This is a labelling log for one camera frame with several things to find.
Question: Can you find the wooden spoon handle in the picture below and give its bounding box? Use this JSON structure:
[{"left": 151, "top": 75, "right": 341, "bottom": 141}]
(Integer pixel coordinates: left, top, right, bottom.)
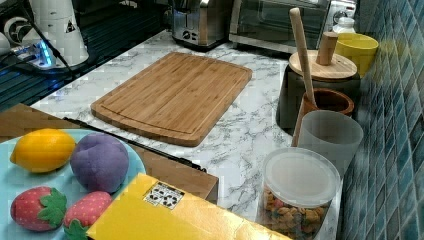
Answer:
[{"left": 289, "top": 7, "right": 316, "bottom": 105}]

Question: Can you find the bamboo cutting board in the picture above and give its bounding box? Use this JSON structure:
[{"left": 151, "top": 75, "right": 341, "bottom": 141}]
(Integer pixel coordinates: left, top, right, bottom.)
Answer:
[{"left": 91, "top": 52, "right": 252, "bottom": 147}]

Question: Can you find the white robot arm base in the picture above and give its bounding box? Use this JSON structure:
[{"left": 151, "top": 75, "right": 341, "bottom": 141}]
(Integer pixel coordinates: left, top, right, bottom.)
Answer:
[{"left": 1, "top": 0, "right": 89, "bottom": 70}]

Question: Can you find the frosted plastic cup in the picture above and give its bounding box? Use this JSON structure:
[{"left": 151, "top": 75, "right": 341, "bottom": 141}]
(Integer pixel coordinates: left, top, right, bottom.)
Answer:
[{"left": 297, "top": 110, "right": 364, "bottom": 177}]

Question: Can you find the clear cereal-filled jar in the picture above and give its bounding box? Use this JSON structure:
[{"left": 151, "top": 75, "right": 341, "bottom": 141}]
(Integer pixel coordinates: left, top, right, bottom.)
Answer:
[{"left": 256, "top": 147, "right": 341, "bottom": 240}]

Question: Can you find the purple plush plum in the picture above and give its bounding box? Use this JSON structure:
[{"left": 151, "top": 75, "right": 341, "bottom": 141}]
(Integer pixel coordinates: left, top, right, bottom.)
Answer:
[{"left": 70, "top": 133, "right": 129, "bottom": 193}]

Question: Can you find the black canister with wooden lid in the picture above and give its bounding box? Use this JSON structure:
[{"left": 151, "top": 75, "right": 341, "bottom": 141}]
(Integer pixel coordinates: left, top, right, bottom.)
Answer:
[{"left": 276, "top": 50, "right": 361, "bottom": 134}]

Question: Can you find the stainless steel toaster oven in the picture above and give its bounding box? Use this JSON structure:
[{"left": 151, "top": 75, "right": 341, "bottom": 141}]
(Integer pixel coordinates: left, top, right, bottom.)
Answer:
[{"left": 229, "top": 0, "right": 357, "bottom": 53}]

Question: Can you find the black cable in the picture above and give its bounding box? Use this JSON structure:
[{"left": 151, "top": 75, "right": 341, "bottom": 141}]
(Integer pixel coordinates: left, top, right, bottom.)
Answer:
[{"left": 16, "top": 0, "right": 76, "bottom": 79}]

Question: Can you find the red plush strawberry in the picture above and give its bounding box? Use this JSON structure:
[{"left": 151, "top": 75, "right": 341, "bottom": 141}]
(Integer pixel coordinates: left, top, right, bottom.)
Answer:
[
  {"left": 63, "top": 191, "right": 112, "bottom": 240},
  {"left": 10, "top": 186, "right": 67, "bottom": 232}
]

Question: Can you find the yellow toy lemon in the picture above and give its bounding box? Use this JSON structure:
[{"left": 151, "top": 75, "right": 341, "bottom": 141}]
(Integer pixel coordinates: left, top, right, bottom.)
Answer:
[{"left": 10, "top": 129, "right": 76, "bottom": 173}]

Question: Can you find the yellow cereal box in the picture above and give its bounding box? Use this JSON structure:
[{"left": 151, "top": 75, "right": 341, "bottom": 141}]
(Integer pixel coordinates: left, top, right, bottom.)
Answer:
[{"left": 87, "top": 174, "right": 291, "bottom": 240}]

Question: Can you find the brown wooden utensil holder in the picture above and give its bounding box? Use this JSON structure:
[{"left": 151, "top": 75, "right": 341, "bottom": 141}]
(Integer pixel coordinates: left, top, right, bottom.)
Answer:
[{"left": 291, "top": 88, "right": 355, "bottom": 147}]

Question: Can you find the small glass jar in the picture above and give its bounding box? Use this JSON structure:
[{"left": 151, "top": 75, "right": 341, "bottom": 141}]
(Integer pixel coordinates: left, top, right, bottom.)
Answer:
[{"left": 332, "top": 17, "right": 355, "bottom": 33}]

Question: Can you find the stainless steel two-slot toaster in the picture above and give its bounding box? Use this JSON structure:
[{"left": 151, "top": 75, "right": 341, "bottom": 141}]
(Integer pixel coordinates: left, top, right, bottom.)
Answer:
[{"left": 170, "top": 0, "right": 234, "bottom": 50}]

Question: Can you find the yellow mug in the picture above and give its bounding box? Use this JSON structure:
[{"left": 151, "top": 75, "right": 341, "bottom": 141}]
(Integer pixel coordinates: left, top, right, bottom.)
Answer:
[{"left": 336, "top": 33, "right": 379, "bottom": 77}]

